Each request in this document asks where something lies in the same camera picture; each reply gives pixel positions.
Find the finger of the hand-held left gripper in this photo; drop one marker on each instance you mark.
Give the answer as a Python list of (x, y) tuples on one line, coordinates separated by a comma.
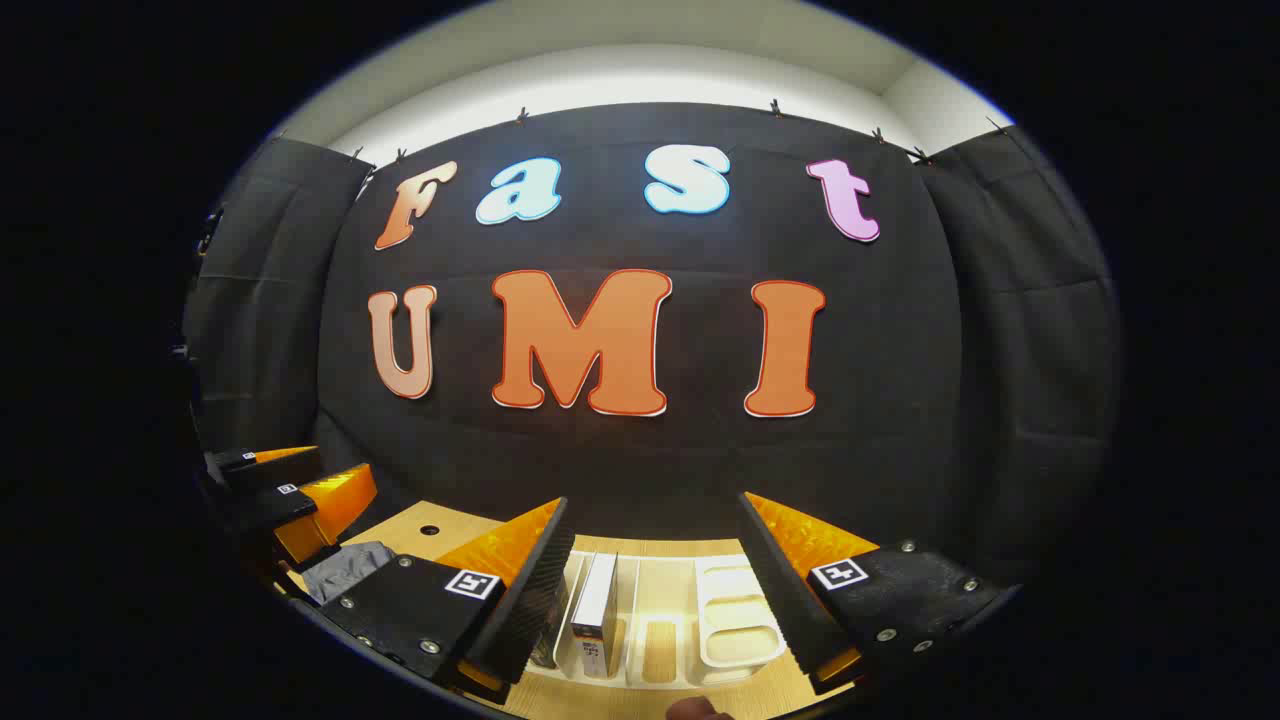
[(280, 472), (340, 505)]

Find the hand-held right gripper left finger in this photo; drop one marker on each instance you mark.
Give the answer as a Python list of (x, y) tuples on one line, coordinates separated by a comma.
[(545, 590)]

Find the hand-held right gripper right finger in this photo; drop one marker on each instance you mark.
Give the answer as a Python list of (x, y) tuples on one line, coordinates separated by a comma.
[(775, 580)]

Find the portrait cover book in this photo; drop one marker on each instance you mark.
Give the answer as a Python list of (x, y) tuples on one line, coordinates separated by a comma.
[(597, 600)]

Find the grey schoolbag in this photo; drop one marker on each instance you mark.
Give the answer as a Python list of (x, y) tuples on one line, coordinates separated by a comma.
[(345, 572)]

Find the white plastic bookshelf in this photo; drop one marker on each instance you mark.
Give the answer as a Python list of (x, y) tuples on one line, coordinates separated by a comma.
[(665, 585)]

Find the black backdrop cloth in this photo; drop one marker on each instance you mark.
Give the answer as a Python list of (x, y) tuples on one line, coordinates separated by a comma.
[(680, 460)]

